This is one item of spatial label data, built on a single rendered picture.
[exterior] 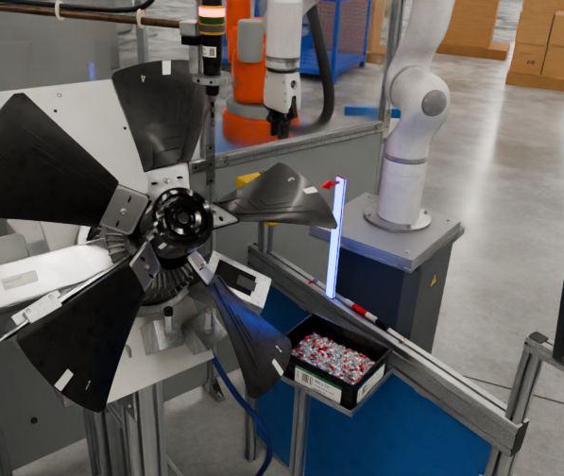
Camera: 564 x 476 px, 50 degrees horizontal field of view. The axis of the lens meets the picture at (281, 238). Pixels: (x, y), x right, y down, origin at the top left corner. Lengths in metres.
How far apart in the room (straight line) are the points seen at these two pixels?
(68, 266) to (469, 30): 9.41
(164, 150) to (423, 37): 0.73
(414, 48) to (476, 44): 8.66
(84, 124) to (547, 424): 2.06
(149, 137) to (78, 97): 0.28
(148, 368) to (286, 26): 0.83
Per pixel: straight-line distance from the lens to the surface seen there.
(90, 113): 1.47
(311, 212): 1.28
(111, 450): 1.88
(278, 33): 1.49
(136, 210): 1.15
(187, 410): 2.50
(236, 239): 2.25
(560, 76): 8.61
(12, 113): 1.13
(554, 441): 2.65
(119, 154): 1.44
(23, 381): 2.12
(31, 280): 1.19
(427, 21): 1.60
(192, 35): 1.11
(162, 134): 1.24
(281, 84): 1.52
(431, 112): 1.57
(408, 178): 1.68
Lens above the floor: 1.71
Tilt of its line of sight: 27 degrees down
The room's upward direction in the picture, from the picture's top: 3 degrees clockwise
